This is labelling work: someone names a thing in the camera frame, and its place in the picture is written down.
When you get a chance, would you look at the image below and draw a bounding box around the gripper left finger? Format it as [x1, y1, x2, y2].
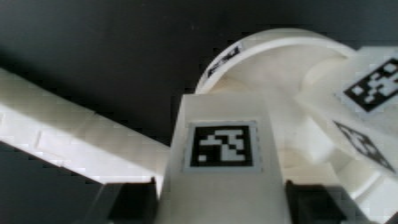
[82, 179, 158, 224]

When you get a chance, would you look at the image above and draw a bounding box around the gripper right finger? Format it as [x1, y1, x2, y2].
[284, 180, 368, 224]

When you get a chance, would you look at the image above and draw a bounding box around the white round stool seat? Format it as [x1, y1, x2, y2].
[194, 27, 398, 224]

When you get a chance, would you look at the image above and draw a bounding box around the white U-shaped fence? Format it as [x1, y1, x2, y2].
[0, 69, 169, 183]

